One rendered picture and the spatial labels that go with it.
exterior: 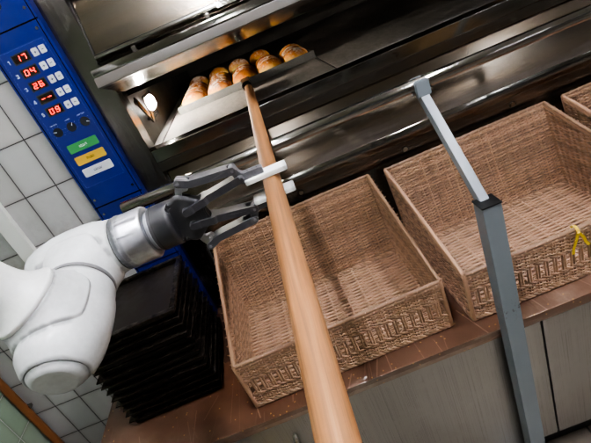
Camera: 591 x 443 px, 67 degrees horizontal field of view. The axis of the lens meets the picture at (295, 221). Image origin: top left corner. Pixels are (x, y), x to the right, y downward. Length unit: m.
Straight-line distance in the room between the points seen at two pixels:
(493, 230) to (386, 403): 0.54
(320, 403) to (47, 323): 0.40
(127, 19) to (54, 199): 0.58
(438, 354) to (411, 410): 0.19
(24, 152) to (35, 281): 0.89
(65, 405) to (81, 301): 1.40
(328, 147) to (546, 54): 0.72
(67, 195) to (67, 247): 0.77
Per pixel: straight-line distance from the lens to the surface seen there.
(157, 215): 0.72
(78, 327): 0.63
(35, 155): 1.50
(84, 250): 0.74
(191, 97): 1.78
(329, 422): 0.31
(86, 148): 1.41
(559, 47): 1.66
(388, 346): 1.21
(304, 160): 1.40
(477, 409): 1.39
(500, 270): 1.04
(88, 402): 2.00
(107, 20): 1.37
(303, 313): 0.40
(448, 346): 1.19
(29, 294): 0.64
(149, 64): 1.21
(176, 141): 1.39
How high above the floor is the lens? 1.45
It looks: 27 degrees down
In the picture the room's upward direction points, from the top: 24 degrees counter-clockwise
